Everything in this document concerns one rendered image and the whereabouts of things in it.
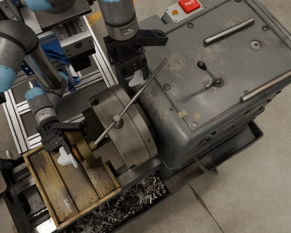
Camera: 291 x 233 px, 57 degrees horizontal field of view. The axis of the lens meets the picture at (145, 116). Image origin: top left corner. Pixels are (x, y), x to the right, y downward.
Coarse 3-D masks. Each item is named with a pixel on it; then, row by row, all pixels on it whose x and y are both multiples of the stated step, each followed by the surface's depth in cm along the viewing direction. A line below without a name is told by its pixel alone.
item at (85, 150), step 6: (78, 144) 97; (84, 144) 97; (90, 144) 98; (72, 150) 97; (78, 150) 97; (84, 150) 96; (90, 150) 96; (78, 156) 96; (84, 156) 97; (90, 156) 98; (78, 162) 98
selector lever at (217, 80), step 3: (207, 69) 80; (207, 72) 81; (210, 72) 82; (210, 75) 83; (213, 75) 84; (213, 78) 85; (216, 78) 87; (219, 78) 90; (213, 81) 90; (216, 81) 88; (219, 81) 88; (222, 81) 89; (216, 84) 89; (219, 84) 89; (222, 84) 89
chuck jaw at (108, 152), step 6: (108, 144) 99; (96, 150) 98; (102, 150) 98; (108, 150) 98; (114, 150) 98; (96, 156) 97; (102, 156) 97; (108, 156) 97; (114, 156) 97; (120, 156) 97; (108, 162) 98; (114, 162) 96; (120, 162) 96; (120, 168) 96
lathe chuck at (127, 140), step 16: (96, 96) 96; (112, 96) 92; (96, 112) 89; (112, 112) 88; (112, 128) 87; (128, 128) 88; (128, 144) 88; (144, 144) 91; (128, 160) 91; (144, 160) 97
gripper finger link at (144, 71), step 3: (144, 60) 72; (144, 63) 72; (144, 66) 72; (147, 66) 72; (141, 69) 73; (144, 69) 72; (147, 69) 73; (144, 72) 73; (147, 72) 74; (144, 75) 76; (147, 75) 75; (144, 78) 77; (147, 78) 77
